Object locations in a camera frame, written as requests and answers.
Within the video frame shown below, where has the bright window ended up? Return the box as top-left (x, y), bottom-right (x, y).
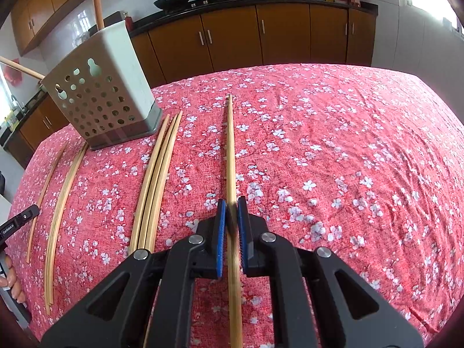
top-left (406, 0), bottom-right (464, 37)

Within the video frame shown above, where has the red floral tablecloth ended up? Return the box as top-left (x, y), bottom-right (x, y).
top-left (7, 63), bottom-right (464, 348)

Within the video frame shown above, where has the long brown base cabinet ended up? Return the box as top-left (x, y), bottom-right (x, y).
top-left (130, 3), bottom-right (376, 88)

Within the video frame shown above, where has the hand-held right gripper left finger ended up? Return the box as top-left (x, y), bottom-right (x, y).
top-left (40, 199), bottom-right (227, 348)

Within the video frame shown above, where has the brown sink base cabinet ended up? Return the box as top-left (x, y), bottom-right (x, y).
top-left (3, 94), bottom-right (69, 169)

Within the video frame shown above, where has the white perforated chopstick holder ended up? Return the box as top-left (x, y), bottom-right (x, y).
top-left (41, 21), bottom-right (164, 152)

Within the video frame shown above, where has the brown wall cabinet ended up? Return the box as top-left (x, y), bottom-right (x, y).
top-left (10, 0), bottom-right (124, 57)

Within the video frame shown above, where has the red hanging decoration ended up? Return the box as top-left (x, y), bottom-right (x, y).
top-left (5, 58), bottom-right (22, 84)

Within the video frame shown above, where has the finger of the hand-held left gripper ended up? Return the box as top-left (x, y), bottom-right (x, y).
top-left (7, 205), bottom-right (40, 227)

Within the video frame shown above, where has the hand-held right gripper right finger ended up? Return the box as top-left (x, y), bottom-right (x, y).
top-left (237, 196), bottom-right (425, 348)

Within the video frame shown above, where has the black kitchen countertop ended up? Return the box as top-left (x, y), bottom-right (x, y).
top-left (105, 0), bottom-right (379, 37)

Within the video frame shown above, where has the black gas stove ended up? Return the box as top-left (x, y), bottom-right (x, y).
top-left (181, 0), bottom-right (254, 7)

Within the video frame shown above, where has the person's left hand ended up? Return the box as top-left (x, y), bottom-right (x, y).
top-left (0, 255), bottom-right (27, 304)

